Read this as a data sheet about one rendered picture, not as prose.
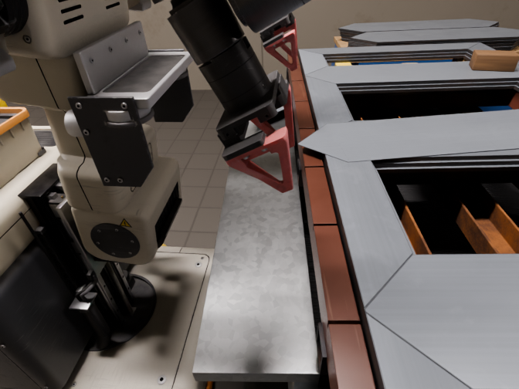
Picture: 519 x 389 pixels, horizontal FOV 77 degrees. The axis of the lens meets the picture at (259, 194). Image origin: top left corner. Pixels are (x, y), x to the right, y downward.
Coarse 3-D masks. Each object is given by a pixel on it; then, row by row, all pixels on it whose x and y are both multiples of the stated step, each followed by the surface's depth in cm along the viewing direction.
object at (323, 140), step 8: (320, 128) 79; (328, 128) 79; (312, 136) 76; (320, 136) 76; (328, 136) 76; (312, 144) 73; (320, 144) 73; (328, 144) 73; (336, 144) 73; (320, 152) 70; (328, 152) 70; (336, 152) 70; (344, 160) 68
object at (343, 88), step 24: (360, 120) 82; (384, 168) 68; (408, 168) 68; (432, 168) 68; (456, 168) 67; (480, 168) 67; (504, 168) 67; (336, 216) 58; (408, 240) 51; (360, 312) 43
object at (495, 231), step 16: (384, 112) 124; (400, 112) 122; (416, 112) 112; (448, 192) 79; (464, 192) 84; (480, 192) 78; (448, 208) 79; (464, 208) 72; (480, 208) 78; (496, 208) 73; (464, 224) 72; (480, 224) 74; (496, 224) 73; (512, 224) 68; (480, 240) 67; (496, 240) 70; (512, 240) 68
